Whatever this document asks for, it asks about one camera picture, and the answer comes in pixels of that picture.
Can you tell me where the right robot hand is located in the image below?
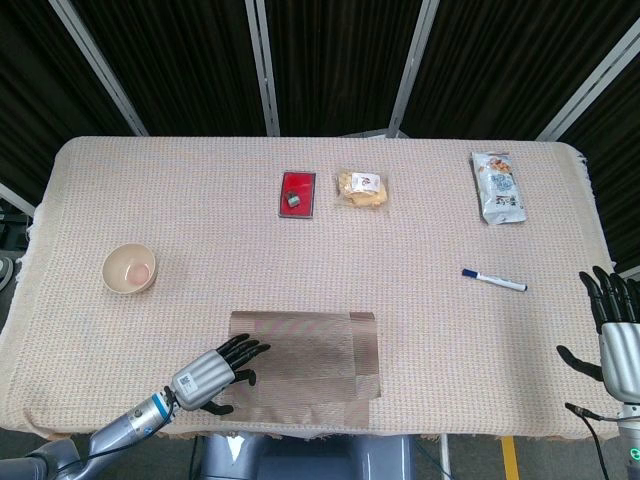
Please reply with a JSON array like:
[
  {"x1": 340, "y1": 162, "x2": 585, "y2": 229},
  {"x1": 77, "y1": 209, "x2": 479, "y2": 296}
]
[{"x1": 556, "y1": 265, "x2": 640, "y2": 401}]

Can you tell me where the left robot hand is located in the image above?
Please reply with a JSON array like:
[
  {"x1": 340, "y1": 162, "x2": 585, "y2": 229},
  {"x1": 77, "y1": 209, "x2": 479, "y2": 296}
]
[{"x1": 169, "y1": 333, "x2": 272, "y2": 416}]

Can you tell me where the brown woven placemat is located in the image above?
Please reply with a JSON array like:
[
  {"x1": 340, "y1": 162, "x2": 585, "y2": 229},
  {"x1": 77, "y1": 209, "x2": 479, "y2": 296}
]
[{"x1": 220, "y1": 310, "x2": 382, "y2": 429}]

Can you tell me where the beige bowl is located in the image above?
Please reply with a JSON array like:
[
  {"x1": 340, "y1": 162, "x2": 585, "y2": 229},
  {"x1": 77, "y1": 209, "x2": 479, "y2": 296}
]
[{"x1": 102, "y1": 242, "x2": 158, "y2": 295}]

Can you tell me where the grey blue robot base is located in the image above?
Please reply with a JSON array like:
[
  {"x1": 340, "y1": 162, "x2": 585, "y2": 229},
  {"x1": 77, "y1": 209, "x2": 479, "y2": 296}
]
[{"x1": 199, "y1": 433, "x2": 416, "y2": 480}]

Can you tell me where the beige woven tablecloth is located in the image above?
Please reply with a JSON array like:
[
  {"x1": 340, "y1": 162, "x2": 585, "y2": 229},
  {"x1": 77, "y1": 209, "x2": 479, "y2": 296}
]
[{"x1": 0, "y1": 135, "x2": 639, "y2": 442}]

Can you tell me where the red rectangular box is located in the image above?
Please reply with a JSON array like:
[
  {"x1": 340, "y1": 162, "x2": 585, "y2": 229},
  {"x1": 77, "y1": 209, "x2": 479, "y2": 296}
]
[{"x1": 277, "y1": 170, "x2": 318, "y2": 219}]

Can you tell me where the blue capped white marker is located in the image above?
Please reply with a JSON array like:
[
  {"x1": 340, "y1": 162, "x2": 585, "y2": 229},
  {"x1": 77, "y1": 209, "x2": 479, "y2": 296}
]
[{"x1": 461, "y1": 268, "x2": 529, "y2": 293}]

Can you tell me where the white blue snack bag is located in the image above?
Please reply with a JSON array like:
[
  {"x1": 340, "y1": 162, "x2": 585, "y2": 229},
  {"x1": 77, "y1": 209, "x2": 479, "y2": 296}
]
[{"x1": 470, "y1": 151, "x2": 529, "y2": 225}]

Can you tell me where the bagged bread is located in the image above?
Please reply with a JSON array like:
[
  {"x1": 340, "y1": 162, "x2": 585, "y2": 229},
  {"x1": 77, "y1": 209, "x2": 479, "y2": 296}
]
[{"x1": 333, "y1": 169, "x2": 391, "y2": 214}]

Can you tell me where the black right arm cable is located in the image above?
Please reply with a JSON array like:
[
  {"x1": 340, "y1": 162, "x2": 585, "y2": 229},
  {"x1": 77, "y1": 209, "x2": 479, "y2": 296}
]
[{"x1": 564, "y1": 402, "x2": 615, "y2": 480}]

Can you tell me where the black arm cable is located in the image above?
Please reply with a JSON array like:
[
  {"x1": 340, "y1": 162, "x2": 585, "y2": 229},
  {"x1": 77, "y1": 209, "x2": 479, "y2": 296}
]
[
  {"x1": 564, "y1": 402, "x2": 615, "y2": 480},
  {"x1": 87, "y1": 394, "x2": 175, "y2": 462}
]

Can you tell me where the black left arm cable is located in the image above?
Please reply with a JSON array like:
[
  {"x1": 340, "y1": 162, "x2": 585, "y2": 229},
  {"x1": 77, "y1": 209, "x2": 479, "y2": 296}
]
[{"x1": 87, "y1": 394, "x2": 175, "y2": 462}]

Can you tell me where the thin green cable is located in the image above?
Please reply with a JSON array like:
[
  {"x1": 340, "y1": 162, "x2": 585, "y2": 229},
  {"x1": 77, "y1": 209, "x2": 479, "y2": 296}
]
[{"x1": 414, "y1": 439, "x2": 449, "y2": 479}]

